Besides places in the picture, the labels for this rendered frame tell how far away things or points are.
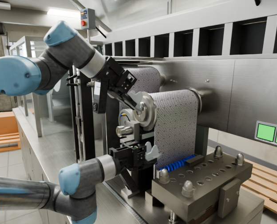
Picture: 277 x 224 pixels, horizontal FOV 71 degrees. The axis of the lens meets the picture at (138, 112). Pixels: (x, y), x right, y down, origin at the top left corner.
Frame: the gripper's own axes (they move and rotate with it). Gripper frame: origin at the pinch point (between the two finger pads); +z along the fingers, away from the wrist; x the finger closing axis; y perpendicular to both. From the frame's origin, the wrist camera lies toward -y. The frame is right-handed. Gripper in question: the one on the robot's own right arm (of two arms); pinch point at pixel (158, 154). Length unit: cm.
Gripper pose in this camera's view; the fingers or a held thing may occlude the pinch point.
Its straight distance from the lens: 75.9
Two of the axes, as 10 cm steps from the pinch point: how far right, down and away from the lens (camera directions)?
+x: -5.9, -1.9, 7.8
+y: 0.0, -9.7, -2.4
